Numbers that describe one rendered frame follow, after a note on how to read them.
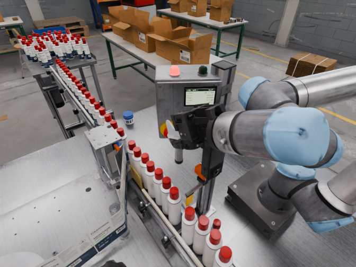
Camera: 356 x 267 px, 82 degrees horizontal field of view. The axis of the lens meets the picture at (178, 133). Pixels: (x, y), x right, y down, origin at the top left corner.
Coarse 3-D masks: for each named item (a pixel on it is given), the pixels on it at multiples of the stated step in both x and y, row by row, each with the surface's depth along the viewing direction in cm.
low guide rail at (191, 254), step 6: (144, 192) 90; (150, 198) 88; (156, 210) 84; (162, 216) 82; (168, 222) 80; (174, 228) 78; (180, 240) 75; (186, 246) 73; (192, 252) 71; (192, 258) 70; (198, 264) 69
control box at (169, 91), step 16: (208, 64) 57; (160, 80) 50; (176, 80) 50; (192, 80) 50; (208, 80) 50; (160, 96) 52; (176, 96) 52; (160, 112) 55; (176, 112) 55; (160, 128) 58
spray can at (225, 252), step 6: (222, 246) 57; (216, 252) 60; (222, 252) 56; (228, 252) 56; (216, 258) 58; (222, 258) 56; (228, 258) 55; (216, 264) 59; (222, 264) 57; (228, 264) 57
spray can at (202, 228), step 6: (204, 216) 64; (198, 222) 63; (204, 222) 62; (198, 228) 65; (204, 228) 63; (210, 228) 65; (198, 234) 64; (204, 234) 64; (198, 240) 67; (204, 240) 66; (192, 246) 76; (198, 246) 70; (198, 252) 73
